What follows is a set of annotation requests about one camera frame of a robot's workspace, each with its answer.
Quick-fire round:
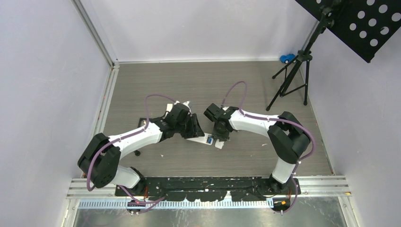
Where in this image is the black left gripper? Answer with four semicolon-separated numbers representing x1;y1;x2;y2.
175;113;204;139

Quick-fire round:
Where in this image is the white remote control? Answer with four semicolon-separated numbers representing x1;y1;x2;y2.
187;133;215;145

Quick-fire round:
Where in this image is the white battery cover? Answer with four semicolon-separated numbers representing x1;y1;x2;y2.
215;141;225;149

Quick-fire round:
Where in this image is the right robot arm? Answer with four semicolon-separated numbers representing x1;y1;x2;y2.
204;104;316;194

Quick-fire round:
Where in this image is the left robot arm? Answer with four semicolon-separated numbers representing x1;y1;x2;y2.
78;102;210;196

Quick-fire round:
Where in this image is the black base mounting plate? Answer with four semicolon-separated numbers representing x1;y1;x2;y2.
115;176;301;202

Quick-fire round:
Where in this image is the blue toy car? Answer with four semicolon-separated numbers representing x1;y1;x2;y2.
279;53;296;64

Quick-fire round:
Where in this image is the black tripod stand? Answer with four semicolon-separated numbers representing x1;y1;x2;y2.
266;6;333;111

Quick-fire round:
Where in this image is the black perforated music stand tray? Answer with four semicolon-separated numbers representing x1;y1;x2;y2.
297;0;401;63

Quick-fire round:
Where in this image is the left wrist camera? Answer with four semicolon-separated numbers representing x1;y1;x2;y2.
166;101;192;113

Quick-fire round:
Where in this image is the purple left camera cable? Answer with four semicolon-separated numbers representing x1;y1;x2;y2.
86;94;178;214

